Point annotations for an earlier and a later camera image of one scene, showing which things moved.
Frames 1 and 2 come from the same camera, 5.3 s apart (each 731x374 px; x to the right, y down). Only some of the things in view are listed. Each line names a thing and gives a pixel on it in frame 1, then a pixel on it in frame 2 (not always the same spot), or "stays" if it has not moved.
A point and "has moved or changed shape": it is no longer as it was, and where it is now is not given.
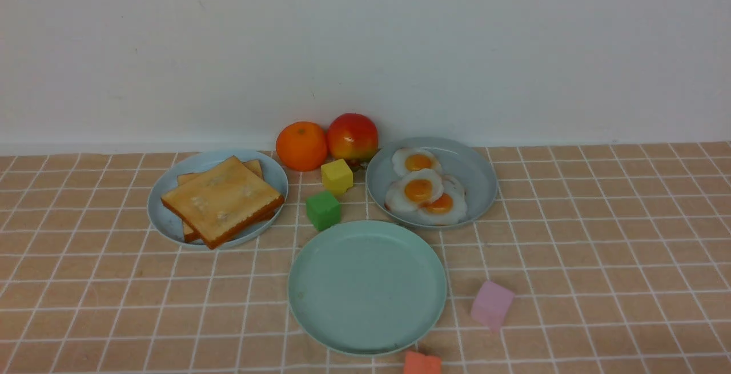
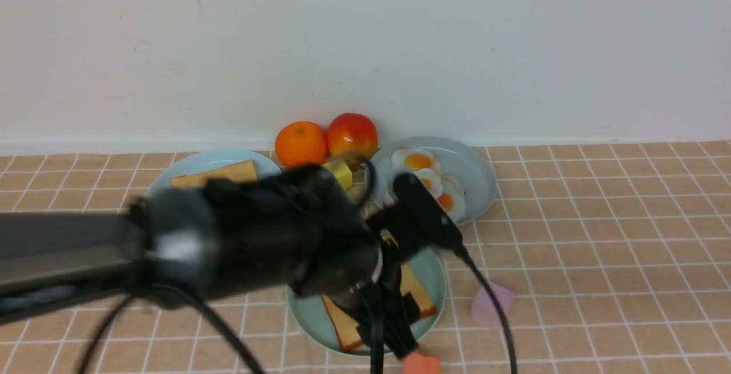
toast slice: x=223 y=201 has moved or changed shape
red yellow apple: x=352 y=136 stays
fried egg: x=407 y=159 stays
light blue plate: x=167 y=178 stays
